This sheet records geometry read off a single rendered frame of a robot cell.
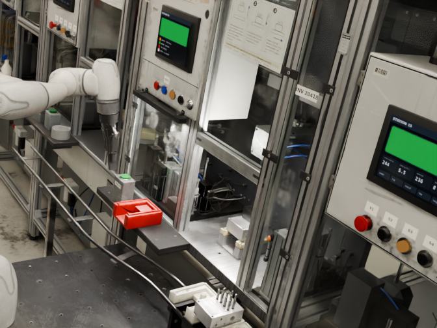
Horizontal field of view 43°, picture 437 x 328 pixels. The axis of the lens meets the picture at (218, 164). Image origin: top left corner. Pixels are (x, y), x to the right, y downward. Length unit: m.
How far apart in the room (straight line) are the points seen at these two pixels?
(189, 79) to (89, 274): 0.87
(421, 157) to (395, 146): 0.08
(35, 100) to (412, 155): 1.08
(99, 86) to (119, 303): 0.83
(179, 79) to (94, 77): 0.34
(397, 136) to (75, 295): 1.35
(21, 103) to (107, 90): 0.56
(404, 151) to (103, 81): 1.24
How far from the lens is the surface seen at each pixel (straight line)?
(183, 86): 2.11
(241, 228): 2.10
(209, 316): 1.79
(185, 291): 1.96
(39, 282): 2.28
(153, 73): 2.30
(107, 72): 2.22
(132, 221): 2.19
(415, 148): 1.38
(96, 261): 2.41
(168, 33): 2.16
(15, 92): 1.74
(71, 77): 2.26
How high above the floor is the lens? 1.98
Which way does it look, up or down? 21 degrees down
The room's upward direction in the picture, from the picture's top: 11 degrees clockwise
